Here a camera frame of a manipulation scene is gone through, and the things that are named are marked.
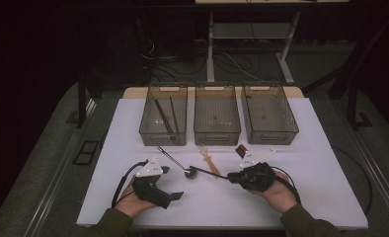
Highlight white table sheet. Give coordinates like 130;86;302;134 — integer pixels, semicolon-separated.
76;97;369;230

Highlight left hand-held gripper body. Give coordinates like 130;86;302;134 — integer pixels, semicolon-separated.
131;157;172;209

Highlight aluminium floor rail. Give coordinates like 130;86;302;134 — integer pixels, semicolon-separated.
344;124;389;231
24;98;98;237

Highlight black chopsticks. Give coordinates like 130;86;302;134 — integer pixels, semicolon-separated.
153;98;177;141

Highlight large black metal stand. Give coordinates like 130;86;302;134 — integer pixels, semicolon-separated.
302;13;389;131

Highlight person's left hand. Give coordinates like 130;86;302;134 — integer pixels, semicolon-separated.
114;181;157;218

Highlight person's right hand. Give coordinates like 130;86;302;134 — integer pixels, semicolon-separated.
251;171;299;215

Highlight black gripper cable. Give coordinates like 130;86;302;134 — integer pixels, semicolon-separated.
112;160;150;209
271;166;302;205

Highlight black metal spoon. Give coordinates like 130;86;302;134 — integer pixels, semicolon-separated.
156;146;199;180

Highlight thin black floor cable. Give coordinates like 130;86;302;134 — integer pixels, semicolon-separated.
332;146;374;215

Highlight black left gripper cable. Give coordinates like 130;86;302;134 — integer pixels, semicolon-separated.
112;160;150;209

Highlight black floor frame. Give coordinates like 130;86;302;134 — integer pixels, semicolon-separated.
73;140;100;166

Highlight white metal desk frame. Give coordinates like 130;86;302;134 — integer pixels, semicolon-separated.
194;0;350;85

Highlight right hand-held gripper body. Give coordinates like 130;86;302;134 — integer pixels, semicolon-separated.
233;148;277;193

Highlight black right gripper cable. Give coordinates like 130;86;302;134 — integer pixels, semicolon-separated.
271;166;302;205

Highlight smoky clear plastic bin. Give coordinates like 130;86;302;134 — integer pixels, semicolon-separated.
138;82;189;147
194;82;242;147
241;82;300;146

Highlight tangle of floor cables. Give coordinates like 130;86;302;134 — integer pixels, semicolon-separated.
139;36;263;83

